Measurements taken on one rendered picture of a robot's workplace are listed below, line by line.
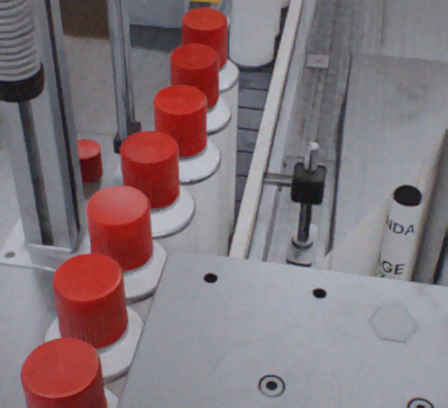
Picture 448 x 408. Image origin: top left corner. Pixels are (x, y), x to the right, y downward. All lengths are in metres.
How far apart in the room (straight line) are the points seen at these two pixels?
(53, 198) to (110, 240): 0.31
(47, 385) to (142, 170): 0.15
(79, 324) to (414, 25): 0.85
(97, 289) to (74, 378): 0.05
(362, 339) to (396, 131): 0.58
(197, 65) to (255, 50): 0.38
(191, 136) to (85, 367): 0.19
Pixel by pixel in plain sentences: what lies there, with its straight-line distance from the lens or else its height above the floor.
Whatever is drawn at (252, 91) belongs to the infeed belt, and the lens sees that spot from 0.89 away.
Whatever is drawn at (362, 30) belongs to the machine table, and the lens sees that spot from 1.13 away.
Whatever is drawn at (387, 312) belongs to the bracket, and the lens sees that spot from 0.29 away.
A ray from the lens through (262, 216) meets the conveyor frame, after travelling 0.72.
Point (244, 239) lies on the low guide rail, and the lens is 0.65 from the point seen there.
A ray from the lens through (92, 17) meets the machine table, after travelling 1.15.
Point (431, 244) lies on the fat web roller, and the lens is 0.57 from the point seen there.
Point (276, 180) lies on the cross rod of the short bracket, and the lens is 0.72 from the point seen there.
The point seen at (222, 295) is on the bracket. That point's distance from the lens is 0.29.
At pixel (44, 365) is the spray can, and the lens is 0.35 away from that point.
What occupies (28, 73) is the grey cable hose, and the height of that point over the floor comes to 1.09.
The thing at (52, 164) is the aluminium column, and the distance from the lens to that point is 0.70.
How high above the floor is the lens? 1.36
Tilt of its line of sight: 39 degrees down
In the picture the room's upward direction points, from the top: 1 degrees clockwise
